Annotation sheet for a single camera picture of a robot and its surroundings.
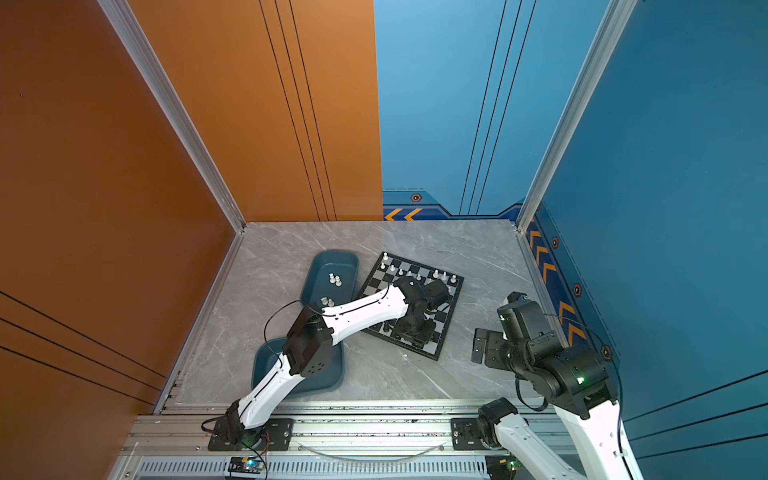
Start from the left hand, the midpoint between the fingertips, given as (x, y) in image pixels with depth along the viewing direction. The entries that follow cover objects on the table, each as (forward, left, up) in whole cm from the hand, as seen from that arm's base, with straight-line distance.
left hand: (424, 340), depth 86 cm
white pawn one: (+28, +13, -1) cm, 31 cm away
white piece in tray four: (+14, +29, -3) cm, 32 cm away
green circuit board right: (-29, -17, -5) cm, 34 cm away
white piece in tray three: (+14, +32, -2) cm, 35 cm away
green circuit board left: (-29, +44, -5) cm, 53 cm away
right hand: (-9, -12, +20) cm, 25 cm away
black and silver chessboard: (+8, -6, -1) cm, 10 cm away
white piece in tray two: (+21, +28, -2) cm, 35 cm away
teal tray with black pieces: (-12, +25, +2) cm, 28 cm away
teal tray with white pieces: (+23, +31, -1) cm, 38 cm away
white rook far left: (+31, +12, 0) cm, 34 cm away
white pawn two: (+26, +10, 0) cm, 28 cm away
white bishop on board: (+23, -5, 0) cm, 24 cm away
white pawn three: (+25, +6, -1) cm, 26 cm away
